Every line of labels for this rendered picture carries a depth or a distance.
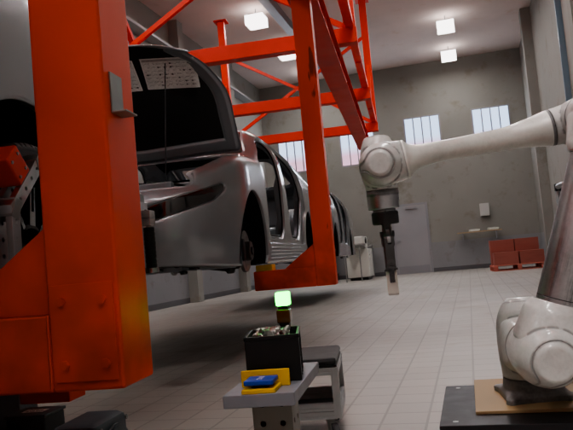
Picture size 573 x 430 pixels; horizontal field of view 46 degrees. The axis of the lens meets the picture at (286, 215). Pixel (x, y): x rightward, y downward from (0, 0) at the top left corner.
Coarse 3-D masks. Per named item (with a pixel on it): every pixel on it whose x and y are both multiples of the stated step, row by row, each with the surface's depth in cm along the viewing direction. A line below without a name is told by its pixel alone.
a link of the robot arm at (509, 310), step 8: (528, 296) 190; (504, 304) 187; (512, 304) 184; (520, 304) 183; (504, 312) 185; (512, 312) 183; (496, 320) 189; (504, 320) 185; (512, 320) 181; (496, 328) 189; (504, 328) 183; (496, 336) 190; (504, 336) 181; (504, 344) 181; (504, 352) 182; (504, 360) 185; (504, 368) 187; (512, 368) 181; (504, 376) 188; (512, 376) 184; (520, 376) 182
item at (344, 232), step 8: (336, 200) 1273; (336, 208) 1276; (344, 208) 1371; (336, 216) 1152; (344, 216) 1371; (336, 224) 1140; (344, 224) 1379; (352, 224) 1486; (336, 232) 1154; (344, 232) 1366; (352, 232) 1463; (336, 240) 1160; (344, 240) 1289; (352, 240) 1448; (336, 248) 1162; (344, 248) 1251; (352, 248) 1452; (336, 256) 1162; (344, 256) 1301
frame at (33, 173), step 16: (32, 160) 193; (32, 176) 191; (0, 192) 184; (16, 192) 183; (0, 208) 179; (16, 208) 180; (0, 224) 180; (16, 224) 180; (0, 240) 179; (16, 240) 180; (0, 256) 179
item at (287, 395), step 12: (312, 372) 183; (240, 384) 170; (300, 384) 163; (228, 396) 156; (240, 396) 156; (252, 396) 155; (264, 396) 155; (276, 396) 154; (288, 396) 154; (300, 396) 161; (228, 408) 156; (240, 408) 156
